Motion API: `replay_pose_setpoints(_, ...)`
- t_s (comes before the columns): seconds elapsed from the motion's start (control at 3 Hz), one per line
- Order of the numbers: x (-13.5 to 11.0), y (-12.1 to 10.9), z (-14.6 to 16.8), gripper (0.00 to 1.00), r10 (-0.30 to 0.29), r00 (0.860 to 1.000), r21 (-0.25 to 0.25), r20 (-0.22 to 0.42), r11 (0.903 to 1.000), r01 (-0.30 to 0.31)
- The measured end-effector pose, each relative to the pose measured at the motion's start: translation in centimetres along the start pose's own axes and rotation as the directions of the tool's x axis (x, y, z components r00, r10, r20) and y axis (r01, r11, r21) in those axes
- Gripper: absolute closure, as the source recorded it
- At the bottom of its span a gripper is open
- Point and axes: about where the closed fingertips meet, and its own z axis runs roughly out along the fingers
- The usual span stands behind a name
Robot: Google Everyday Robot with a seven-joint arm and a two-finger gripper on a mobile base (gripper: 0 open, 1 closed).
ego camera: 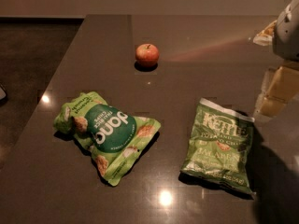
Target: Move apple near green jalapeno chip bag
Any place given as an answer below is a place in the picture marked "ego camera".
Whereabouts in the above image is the red apple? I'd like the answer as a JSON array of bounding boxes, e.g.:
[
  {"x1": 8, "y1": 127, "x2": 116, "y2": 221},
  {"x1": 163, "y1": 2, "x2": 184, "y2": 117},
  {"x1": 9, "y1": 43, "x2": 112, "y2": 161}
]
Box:
[{"x1": 135, "y1": 44, "x2": 160, "y2": 68}]

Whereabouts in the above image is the dark object at left edge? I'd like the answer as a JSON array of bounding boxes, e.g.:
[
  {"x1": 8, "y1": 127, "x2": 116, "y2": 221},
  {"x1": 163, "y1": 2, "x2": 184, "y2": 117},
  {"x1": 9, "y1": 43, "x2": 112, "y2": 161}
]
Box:
[{"x1": 0, "y1": 85, "x2": 7, "y2": 101}]

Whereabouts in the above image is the green Dang rice chips bag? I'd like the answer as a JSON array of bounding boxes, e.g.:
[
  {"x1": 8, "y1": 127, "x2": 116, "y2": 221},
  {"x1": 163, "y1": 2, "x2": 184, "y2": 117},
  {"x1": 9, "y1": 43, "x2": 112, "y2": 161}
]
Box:
[{"x1": 53, "y1": 91, "x2": 161, "y2": 187}]

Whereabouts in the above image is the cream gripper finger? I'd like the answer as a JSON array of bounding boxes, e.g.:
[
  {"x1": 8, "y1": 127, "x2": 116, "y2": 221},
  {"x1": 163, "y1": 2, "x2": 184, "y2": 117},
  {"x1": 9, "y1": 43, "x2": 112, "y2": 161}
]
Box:
[
  {"x1": 254, "y1": 63, "x2": 299, "y2": 119},
  {"x1": 253, "y1": 21, "x2": 277, "y2": 46}
]

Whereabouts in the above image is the green Kettle jalapeno chip bag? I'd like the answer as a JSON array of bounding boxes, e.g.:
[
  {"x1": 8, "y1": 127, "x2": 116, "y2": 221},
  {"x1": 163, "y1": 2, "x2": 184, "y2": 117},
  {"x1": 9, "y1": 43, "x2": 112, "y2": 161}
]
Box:
[{"x1": 180, "y1": 98, "x2": 254, "y2": 194}]

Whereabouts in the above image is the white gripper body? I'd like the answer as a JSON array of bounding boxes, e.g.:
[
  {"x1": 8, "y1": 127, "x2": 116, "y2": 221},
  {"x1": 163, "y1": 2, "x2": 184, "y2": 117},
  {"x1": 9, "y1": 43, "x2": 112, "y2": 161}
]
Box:
[{"x1": 273, "y1": 0, "x2": 299, "y2": 61}]

